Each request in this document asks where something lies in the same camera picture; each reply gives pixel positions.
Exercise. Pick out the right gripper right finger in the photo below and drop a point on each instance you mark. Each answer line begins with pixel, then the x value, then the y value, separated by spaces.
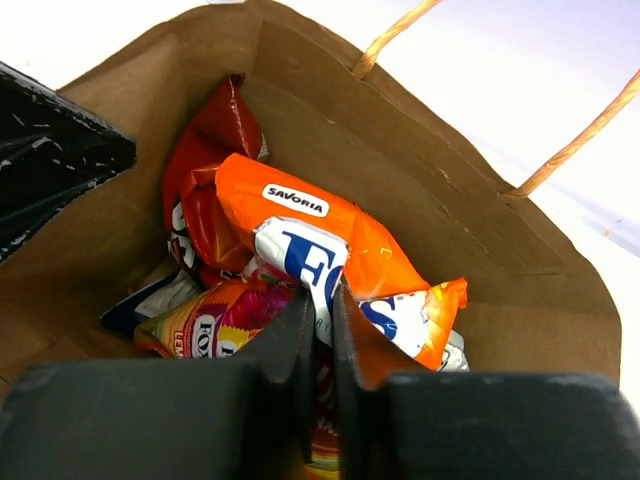
pixel 398 420

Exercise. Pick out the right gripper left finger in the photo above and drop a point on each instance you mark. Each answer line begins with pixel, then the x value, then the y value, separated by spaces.
pixel 247 416

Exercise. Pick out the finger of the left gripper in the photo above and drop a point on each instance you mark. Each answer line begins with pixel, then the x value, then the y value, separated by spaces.
pixel 52 152

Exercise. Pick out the silver foil packet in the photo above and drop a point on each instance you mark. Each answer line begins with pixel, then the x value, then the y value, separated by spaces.
pixel 454 358

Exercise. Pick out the blue snack bag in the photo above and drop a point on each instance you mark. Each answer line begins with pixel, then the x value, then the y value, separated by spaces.
pixel 149 302

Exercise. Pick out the green paper bag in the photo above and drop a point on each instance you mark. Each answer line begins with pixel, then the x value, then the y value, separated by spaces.
pixel 536 303

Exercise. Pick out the red Doritos bag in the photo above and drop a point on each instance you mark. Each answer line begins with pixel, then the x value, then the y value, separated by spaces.
pixel 201 238

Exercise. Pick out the Fox's fruits candy bag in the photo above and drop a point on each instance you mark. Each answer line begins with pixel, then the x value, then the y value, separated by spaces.
pixel 300 235

